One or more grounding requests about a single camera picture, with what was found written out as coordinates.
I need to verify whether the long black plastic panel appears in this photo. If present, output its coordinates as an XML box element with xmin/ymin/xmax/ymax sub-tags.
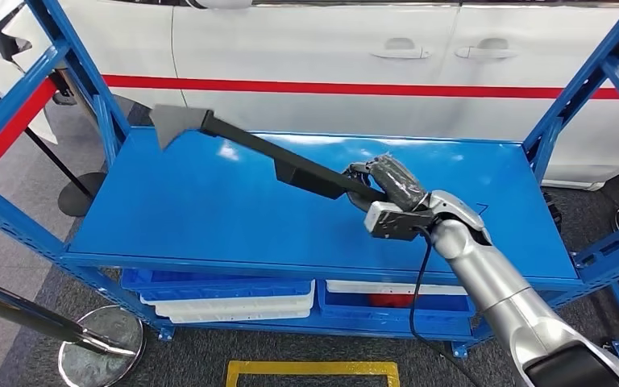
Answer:
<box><xmin>149</xmin><ymin>104</ymin><xmax>391</xmax><ymax>204</ymax></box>

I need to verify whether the red barrier belt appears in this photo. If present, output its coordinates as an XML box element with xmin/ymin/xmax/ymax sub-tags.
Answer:
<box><xmin>101</xmin><ymin>74</ymin><xmax>619</xmax><ymax>102</ymax></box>
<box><xmin>0</xmin><ymin>77</ymin><xmax>59</xmax><ymax>180</ymax></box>

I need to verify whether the blue plastic bin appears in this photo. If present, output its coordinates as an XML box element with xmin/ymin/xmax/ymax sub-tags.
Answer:
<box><xmin>317</xmin><ymin>281</ymin><xmax>476</xmax><ymax>321</ymax></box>
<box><xmin>121</xmin><ymin>268</ymin><xmax>315</xmax><ymax>303</ymax></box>

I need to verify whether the white plastic bin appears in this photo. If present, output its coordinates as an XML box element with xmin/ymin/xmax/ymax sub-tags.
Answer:
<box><xmin>168</xmin><ymin>308</ymin><xmax>312</xmax><ymax>325</ymax></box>
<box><xmin>139</xmin><ymin>293</ymin><xmax>316</xmax><ymax>318</ymax></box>
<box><xmin>325</xmin><ymin>280</ymin><xmax>468</xmax><ymax>297</ymax></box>

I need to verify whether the red item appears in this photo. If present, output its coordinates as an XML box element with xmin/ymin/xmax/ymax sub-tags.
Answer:
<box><xmin>368</xmin><ymin>293</ymin><xmax>414</xmax><ymax>310</ymax></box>

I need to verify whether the white car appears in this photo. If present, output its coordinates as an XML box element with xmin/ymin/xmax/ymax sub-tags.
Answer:
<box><xmin>0</xmin><ymin>0</ymin><xmax>619</xmax><ymax>191</ymax></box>

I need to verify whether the yellow tape square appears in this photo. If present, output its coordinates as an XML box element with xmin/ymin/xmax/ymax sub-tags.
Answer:
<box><xmin>225</xmin><ymin>360</ymin><xmax>401</xmax><ymax>387</ymax></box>

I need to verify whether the black camera cable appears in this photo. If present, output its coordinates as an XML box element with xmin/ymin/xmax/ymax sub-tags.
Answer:
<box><xmin>408</xmin><ymin>227</ymin><xmax>481</xmax><ymax>387</ymax></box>

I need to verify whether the thin black stanchion post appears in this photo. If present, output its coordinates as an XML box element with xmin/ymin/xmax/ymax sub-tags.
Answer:
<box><xmin>0</xmin><ymin>64</ymin><xmax>109</xmax><ymax>218</ymax></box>

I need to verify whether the chrome stanchion post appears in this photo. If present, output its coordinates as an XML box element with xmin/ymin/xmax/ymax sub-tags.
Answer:
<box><xmin>0</xmin><ymin>271</ymin><xmax>145</xmax><ymax>387</ymax></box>

